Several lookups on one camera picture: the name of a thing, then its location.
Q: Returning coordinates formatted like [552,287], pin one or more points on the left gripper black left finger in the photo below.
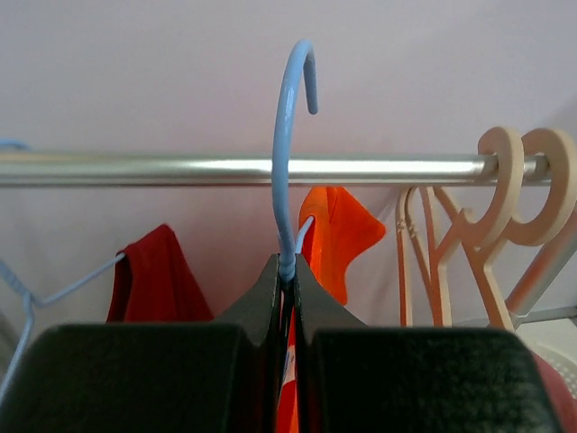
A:
[218,376]

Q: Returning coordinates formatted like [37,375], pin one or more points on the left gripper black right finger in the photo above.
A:
[356,378]

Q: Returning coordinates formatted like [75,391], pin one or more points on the blue hanger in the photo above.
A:
[300,68]
[14,349]

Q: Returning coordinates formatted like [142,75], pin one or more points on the orange t shirt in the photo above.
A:
[338,229]

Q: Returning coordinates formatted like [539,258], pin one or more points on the pink t shirt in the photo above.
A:
[559,394]

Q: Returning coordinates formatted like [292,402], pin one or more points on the dark red t shirt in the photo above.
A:
[153,283]

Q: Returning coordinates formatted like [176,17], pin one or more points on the white plastic basket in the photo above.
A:
[562,363]

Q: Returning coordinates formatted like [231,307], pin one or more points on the metal clothes rack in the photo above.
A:
[79,170]

